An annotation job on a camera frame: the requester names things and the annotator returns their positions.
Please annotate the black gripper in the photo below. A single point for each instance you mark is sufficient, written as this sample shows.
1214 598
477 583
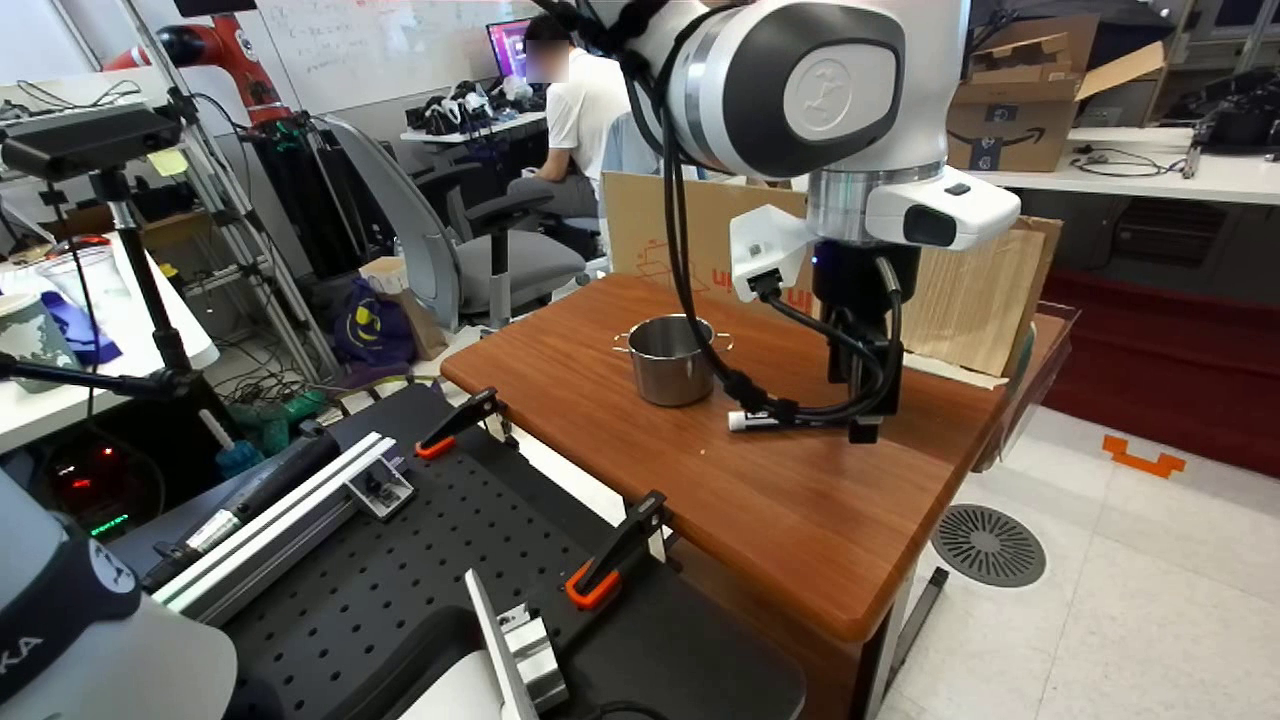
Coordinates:
865 286

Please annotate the stainless steel pot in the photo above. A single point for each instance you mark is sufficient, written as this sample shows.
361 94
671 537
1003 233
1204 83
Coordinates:
664 375

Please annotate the light plywood panel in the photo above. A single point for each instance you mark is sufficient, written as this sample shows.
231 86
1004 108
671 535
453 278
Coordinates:
983 302

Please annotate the round metal floor drain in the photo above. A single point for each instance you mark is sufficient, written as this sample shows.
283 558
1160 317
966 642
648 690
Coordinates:
989 544

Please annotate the grey metal table leg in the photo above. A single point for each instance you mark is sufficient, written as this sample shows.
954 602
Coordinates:
921 626

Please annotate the brown cardboard sheet red print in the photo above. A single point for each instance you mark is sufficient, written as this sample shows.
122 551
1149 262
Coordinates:
633 233

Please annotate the open cardboard shipping box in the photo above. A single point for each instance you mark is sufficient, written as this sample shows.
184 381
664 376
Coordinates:
1014 133

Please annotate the black orange bar clamp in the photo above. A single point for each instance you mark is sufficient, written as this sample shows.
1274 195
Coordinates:
627 535
460 420

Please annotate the light blue chair back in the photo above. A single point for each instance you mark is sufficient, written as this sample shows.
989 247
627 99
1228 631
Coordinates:
627 147

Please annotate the grey office chair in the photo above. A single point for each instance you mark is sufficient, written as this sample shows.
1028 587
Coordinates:
521 266

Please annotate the seated person white shirt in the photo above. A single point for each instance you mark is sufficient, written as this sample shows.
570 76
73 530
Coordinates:
583 115

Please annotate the white office desk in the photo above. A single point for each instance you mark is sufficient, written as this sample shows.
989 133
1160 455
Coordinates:
1225 182

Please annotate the black equipment pile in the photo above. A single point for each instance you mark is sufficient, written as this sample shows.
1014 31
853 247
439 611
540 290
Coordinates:
464 105

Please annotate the laptop with purple screen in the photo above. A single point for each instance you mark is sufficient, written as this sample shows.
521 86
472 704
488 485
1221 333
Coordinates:
509 48

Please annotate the purple bag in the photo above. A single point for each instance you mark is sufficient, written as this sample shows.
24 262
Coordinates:
366 325

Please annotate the green plastic object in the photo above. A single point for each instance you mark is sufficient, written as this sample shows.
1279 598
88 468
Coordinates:
286 412

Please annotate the whiteboard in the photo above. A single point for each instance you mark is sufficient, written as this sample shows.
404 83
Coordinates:
372 47

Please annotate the red machine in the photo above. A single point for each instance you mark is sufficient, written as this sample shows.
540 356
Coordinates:
233 62

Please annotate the black tripod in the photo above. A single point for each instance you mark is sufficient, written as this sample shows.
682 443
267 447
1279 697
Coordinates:
158 323

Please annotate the yellow sticky note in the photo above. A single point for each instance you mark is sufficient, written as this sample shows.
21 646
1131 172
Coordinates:
166 163

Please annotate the black device with red light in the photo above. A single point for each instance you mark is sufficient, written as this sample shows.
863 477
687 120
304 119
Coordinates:
94 485

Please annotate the blue plastic object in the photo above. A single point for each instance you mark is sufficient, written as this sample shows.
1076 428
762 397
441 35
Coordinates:
73 325

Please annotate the white mount bracket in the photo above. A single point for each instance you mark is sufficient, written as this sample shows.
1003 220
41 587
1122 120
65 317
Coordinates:
775 247

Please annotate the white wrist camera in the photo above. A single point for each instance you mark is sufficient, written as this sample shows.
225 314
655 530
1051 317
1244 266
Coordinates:
961 200

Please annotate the aluminium extrusion rail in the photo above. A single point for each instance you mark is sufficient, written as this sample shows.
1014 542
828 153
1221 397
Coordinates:
526 654
267 526

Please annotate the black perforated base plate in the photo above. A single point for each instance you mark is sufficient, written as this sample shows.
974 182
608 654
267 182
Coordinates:
384 587

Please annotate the black stereo camera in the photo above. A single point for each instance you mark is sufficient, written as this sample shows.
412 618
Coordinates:
87 142

